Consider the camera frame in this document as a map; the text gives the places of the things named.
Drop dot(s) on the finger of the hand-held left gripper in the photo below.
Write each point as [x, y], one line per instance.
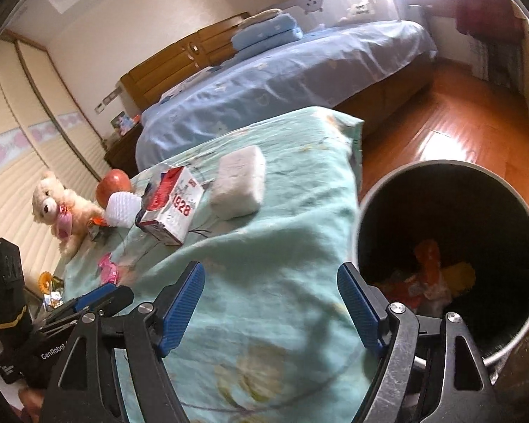
[110, 297]
[61, 319]

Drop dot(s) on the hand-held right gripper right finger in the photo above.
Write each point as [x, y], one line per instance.
[357, 304]

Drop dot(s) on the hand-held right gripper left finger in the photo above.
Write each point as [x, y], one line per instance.
[180, 313]

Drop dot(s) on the orange snack packet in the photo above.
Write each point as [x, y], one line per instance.
[427, 260]

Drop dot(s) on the white foam fruit net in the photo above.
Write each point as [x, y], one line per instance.
[121, 209]

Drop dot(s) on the red and white cigarette box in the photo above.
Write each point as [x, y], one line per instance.
[176, 211]

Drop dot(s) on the grey round trash bin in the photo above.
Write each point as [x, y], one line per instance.
[467, 211]

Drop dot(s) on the silver crumpled wrapper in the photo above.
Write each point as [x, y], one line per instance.
[55, 302]

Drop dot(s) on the pink wrapper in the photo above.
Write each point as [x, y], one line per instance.
[110, 268]

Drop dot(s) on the cream teddy bear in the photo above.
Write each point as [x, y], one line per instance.
[48, 198]

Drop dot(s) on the green floral tablecloth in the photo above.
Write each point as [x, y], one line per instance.
[269, 238]

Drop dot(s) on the red apple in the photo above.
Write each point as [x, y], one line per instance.
[112, 185]

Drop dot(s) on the white sponge block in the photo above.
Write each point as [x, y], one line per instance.
[240, 180]

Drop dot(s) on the dark wooden nightstand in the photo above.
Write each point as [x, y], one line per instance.
[121, 150]

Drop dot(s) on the cream sliding wardrobe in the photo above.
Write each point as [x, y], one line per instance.
[17, 119]

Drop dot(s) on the bed with blue sheet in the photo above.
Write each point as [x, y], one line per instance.
[291, 83]

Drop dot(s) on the wooden headboard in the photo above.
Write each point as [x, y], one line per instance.
[167, 66]

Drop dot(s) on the grey curtain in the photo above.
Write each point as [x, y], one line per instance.
[496, 64]

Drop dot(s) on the folded blue quilt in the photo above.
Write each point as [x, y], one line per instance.
[269, 33]

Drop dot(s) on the pale pillow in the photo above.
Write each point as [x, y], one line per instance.
[260, 16]

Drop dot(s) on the dark red coat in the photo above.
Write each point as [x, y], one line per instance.
[482, 9]

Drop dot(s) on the small photo frame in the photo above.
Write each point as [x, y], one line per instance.
[121, 122]

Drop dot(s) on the wall switch panel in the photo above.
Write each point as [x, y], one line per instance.
[108, 101]

